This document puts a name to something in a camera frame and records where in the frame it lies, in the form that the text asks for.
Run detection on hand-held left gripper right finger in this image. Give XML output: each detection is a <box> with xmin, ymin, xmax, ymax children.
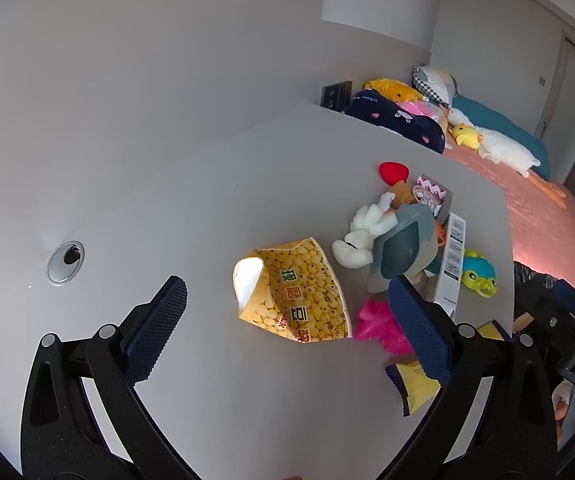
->
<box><xmin>382</xmin><ymin>275</ymin><xmax>561</xmax><ymax>480</ymax></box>

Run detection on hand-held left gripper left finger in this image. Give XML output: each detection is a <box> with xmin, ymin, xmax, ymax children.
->
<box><xmin>20</xmin><ymin>275</ymin><xmax>203</xmax><ymax>480</ymax></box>

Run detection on pink toy figure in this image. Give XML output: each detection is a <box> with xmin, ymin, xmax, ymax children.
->
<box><xmin>353</xmin><ymin>297</ymin><xmax>413</xmax><ymax>356</ymax></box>

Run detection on yellow snack packet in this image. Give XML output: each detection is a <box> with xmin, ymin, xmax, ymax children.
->
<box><xmin>385</xmin><ymin>320</ymin><xmax>511</xmax><ymax>417</ymax></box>

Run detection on long white carton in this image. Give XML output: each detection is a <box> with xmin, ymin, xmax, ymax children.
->
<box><xmin>425</xmin><ymin>212</ymin><xmax>468</xmax><ymax>318</ymax></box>

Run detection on green yellow frog toy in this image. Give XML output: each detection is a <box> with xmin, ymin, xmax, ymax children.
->
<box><xmin>461</xmin><ymin>249</ymin><xmax>499</xmax><ymax>300</ymax></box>

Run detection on teal grey toy figure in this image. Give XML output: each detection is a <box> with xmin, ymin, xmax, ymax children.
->
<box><xmin>366</xmin><ymin>204</ymin><xmax>443</xmax><ymax>293</ymax></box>

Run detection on yellow printed paper bag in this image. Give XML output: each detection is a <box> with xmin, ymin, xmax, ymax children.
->
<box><xmin>232</xmin><ymin>236</ymin><xmax>353</xmax><ymax>343</ymax></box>

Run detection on white plush toy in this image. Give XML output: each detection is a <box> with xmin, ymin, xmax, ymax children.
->
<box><xmin>331</xmin><ymin>196</ymin><xmax>399</xmax><ymax>267</ymax></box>

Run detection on person's right hand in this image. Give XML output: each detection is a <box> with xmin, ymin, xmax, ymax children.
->
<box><xmin>551</xmin><ymin>380</ymin><xmax>574</xmax><ymax>441</ymax></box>

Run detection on pink bed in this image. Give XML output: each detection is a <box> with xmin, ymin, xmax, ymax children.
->
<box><xmin>442</xmin><ymin>145</ymin><xmax>575</xmax><ymax>281</ymax></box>

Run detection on brown potato toy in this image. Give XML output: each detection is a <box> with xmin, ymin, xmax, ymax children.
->
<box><xmin>386</xmin><ymin>180</ymin><xmax>418</xmax><ymax>211</ymax></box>

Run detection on red heart toy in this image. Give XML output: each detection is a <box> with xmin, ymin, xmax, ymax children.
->
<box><xmin>379</xmin><ymin>161</ymin><xmax>411</xmax><ymax>184</ymax></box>

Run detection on white goose plush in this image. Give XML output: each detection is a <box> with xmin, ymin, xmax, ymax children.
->
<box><xmin>447</xmin><ymin>109</ymin><xmax>567</xmax><ymax>209</ymax></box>

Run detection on teal pillow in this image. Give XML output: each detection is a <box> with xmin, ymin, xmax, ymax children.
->
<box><xmin>451</xmin><ymin>94</ymin><xmax>552</xmax><ymax>181</ymax></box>

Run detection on yellow duck plush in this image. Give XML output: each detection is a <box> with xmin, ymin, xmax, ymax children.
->
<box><xmin>449</xmin><ymin>124</ymin><xmax>483</xmax><ymax>151</ymax></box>

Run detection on navy printed blanket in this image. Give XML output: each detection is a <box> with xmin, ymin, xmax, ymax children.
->
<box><xmin>343</xmin><ymin>91</ymin><xmax>447</xmax><ymax>155</ymax></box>

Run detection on white wardrobe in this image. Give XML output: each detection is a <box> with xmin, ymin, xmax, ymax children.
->
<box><xmin>535</xmin><ymin>30</ymin><xmax>575</xmax><ymax>146</ymax></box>

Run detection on pink cloth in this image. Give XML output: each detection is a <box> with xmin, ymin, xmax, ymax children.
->
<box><xmin>395</xmin><ymin>100</ymin><xmax>451</xmax><ymax>128</ymax></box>

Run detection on yellow plush toy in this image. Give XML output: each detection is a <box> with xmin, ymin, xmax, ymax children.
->
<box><xmin>364</xmin><ymin>78</ymin><xmax>424</xmax><ymax>103</ymax></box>

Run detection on checkered pillow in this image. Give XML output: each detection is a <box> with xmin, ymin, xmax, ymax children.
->
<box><xmin>412</xmin><ymin>65</ymin><xmax>461</xmax><ymax>108</ymax></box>

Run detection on silver desk cable grommet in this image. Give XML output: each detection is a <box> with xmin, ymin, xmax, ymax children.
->
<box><xmin>48</xmin><ymin>241</ymin><xmax>85</xmax><ymax>287</ymax></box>

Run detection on black wall socket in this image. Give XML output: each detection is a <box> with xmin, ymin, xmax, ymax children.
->
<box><xmin>321</xmin><ymin>80</ymin><xmax>353</xmax><ymax>111</ymax></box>

